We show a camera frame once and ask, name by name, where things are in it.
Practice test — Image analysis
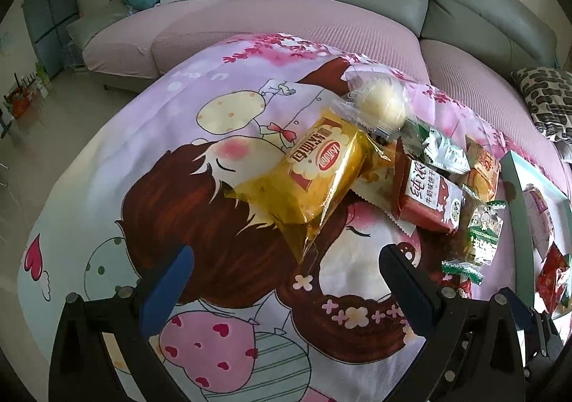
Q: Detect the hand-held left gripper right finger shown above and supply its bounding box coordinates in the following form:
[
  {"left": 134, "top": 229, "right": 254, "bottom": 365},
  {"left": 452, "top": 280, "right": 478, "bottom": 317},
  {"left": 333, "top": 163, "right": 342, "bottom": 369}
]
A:
[{"left": 379, "top": 243, "right": 526, "bottom": 402}]

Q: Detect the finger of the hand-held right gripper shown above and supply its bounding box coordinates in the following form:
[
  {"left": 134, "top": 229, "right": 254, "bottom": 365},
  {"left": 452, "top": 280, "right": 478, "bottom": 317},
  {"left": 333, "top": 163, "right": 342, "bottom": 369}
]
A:
[{"left": 499, "top": 287, "right": 565, "bottom": 359}]

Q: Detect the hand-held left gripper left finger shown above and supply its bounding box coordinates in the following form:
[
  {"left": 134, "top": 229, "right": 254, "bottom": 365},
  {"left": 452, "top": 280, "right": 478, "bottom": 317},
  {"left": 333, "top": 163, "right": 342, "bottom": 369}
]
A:
[{"left": 48, "top": 245, "right": 196, "bottom": 402}]

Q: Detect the large red snack packet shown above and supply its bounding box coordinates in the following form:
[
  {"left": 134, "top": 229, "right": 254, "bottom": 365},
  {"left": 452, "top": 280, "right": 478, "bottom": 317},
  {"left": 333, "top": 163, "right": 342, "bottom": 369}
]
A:
[{"left": 535, "top": 243, "right": 572, "bottom": 314}]

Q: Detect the green white cookie packet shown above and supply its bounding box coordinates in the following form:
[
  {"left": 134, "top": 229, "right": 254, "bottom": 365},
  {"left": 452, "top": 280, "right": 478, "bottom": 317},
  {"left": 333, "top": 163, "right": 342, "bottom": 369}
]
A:
[{"left": 442, "top": 200, "right": 507, "bottom": 285}]

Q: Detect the dark red milk snack packet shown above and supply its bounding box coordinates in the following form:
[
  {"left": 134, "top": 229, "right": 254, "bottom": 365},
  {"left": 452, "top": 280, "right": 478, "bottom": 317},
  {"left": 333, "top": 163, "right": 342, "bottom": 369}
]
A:
[{"left": 392, "top": 151, "right": 471, "bottom": 234}]

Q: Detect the pink swiss roll packet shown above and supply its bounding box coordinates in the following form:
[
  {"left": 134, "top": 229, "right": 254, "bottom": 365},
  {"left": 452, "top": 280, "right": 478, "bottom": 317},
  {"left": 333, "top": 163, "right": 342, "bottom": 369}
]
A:
[{"left": 522, "top": 184, "right": 560, "bottom": 265}]

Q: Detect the teal cardboard box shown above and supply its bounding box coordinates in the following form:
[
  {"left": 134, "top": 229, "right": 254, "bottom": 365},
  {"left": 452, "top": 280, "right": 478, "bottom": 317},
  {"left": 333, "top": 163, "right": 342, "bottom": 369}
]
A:
[{"left": 500, "top": 151, "right": 572, "bottom": 320}]

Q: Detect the orange cake packet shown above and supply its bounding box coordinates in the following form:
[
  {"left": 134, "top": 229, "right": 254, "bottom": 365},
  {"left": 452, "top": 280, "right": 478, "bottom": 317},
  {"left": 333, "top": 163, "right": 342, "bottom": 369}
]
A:
[{"left": 464, "top": 136, "right": 502, "bottom": 202}]

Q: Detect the yellow bread packet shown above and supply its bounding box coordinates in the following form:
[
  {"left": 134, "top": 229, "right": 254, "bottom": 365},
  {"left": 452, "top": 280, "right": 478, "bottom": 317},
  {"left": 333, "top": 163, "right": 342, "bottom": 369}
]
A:
[{"left": 225, "top": 113, "right": 396, "bottom": 265}]

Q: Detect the small red snack packet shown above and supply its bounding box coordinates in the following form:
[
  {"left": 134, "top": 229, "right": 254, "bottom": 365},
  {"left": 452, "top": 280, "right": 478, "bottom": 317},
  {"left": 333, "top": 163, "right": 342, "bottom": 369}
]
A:
[{"left": 442, "top": 273, "right": 475, "bottom": 301}]

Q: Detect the printed cartoon blanket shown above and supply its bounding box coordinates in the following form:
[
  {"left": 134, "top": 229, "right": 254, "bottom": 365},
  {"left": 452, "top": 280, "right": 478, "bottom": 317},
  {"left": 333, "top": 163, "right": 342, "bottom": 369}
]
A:
[{"left": 17, "top": 32, "right": 572, "bottom": 402}]

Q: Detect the grey green snack packet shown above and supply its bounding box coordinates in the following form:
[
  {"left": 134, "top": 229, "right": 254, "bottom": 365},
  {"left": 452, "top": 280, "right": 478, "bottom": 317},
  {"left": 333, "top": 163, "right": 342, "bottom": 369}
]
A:
[{"left": 402, "top": 122, "right": 471, "bottom": 176}]

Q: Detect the round bun in clear wrapper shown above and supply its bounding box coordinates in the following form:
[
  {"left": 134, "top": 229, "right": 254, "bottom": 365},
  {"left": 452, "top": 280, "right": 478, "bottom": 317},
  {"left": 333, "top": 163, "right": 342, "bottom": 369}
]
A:
[{"left": 333, "top": 75, "right": 408, "bottom": 137}]

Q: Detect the black white patterned pillow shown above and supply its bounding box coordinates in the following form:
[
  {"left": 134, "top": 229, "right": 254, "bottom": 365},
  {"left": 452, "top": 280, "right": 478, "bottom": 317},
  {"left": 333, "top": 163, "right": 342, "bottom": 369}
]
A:
[{"left": 510, "top": 67, "right": 572, "bottom": 143}]

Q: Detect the colourful floor clutter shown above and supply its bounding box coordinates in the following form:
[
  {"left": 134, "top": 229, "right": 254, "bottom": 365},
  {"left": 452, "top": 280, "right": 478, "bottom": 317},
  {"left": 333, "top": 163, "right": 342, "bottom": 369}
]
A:
[{"left": 0, "top": 67, "right": 51, "bottom": 135}]

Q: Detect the dark cabinet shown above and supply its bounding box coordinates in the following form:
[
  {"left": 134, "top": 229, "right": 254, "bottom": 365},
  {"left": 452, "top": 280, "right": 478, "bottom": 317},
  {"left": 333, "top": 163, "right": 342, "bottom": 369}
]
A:
[{"left": 22, "top": 0, "right": 82, "bottom": 82}]

